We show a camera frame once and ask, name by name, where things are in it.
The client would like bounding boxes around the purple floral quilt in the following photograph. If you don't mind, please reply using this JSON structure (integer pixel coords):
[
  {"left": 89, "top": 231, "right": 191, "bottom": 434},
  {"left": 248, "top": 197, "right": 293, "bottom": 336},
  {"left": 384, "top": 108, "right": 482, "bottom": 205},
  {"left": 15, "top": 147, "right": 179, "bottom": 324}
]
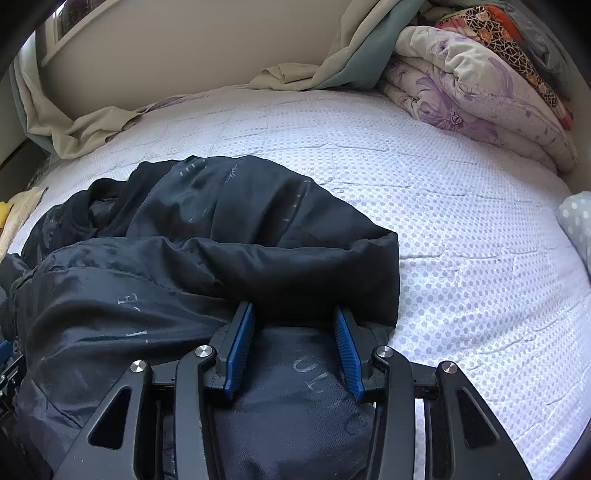
[{"left": 378, "top": 25, "right": 580, "bottom": 174}]

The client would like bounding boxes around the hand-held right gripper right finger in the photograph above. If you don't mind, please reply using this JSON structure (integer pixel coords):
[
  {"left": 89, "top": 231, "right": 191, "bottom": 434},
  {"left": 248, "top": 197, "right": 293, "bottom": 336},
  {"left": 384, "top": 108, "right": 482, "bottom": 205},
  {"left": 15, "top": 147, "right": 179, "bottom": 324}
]
[{"left": 332, "top": 304, "right": 534, "bottom": 480}]

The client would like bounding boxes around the grey polka dot pillow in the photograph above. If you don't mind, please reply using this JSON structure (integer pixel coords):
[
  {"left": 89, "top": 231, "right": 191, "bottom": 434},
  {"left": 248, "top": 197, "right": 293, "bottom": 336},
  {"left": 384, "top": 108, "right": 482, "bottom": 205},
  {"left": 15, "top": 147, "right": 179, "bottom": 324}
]
[{"left": 558, "top": 191, "right": 591, "bottom": 274}]

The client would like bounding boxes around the dark navy buttoned jacket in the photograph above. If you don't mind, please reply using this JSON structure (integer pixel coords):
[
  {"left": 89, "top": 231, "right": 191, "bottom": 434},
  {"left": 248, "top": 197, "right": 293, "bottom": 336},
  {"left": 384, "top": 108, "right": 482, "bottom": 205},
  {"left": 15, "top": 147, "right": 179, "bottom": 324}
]
[{"left": 0, "top": 154, "right": 400, "bottom": 480}]

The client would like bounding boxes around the beige folded blanket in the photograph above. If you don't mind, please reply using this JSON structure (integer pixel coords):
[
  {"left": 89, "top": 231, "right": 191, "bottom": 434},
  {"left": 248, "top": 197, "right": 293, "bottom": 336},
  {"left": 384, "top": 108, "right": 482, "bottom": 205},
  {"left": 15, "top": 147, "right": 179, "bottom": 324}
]
[{"left": 0, "top": 186, "right": 49, "bottom": 252}]

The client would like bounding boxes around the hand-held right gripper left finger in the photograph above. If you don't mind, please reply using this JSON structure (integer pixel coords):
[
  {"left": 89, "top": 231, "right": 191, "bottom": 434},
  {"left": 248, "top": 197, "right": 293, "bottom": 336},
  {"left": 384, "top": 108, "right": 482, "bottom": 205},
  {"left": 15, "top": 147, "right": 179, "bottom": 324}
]
[{"left": 51, "top": 300, "right": 256, "bottom": 480}]

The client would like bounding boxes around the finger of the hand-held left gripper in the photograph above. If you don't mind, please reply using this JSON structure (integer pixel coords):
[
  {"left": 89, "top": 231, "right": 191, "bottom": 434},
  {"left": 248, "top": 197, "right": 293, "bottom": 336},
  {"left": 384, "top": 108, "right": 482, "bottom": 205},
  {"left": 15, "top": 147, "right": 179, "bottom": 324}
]
[{"left": 0, "top": 340, "right": 20, "bottom": 394}]

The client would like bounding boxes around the grey folded blanket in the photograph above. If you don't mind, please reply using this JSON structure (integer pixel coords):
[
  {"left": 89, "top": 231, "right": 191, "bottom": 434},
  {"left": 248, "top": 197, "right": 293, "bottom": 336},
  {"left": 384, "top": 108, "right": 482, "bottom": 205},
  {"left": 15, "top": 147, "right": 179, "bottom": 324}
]
[{"left": 503, "top": 0, "right": 575, "bottom": 88}]

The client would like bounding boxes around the window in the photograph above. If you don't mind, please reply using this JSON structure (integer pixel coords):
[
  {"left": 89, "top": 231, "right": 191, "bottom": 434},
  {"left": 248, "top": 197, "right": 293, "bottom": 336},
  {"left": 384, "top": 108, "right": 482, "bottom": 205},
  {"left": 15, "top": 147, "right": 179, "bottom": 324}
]
[{"left": 36, "top": 0, "right": 118, "bottom": 57}]

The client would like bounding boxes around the bed with white dotted cover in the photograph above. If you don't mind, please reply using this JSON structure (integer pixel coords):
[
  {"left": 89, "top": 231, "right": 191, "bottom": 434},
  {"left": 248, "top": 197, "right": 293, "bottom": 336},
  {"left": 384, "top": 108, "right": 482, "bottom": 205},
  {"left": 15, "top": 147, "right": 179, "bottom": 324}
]
[{"left": 0, "top": 83, "right": 591, "bottom": 480}]

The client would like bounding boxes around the orange patterned blanket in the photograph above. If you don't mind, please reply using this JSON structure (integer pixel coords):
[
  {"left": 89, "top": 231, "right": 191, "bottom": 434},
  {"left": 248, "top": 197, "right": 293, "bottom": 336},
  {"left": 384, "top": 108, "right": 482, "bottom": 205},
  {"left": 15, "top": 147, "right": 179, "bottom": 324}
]
[{"left": 434, "top": 4, "right": 575, "bottom": 132}]

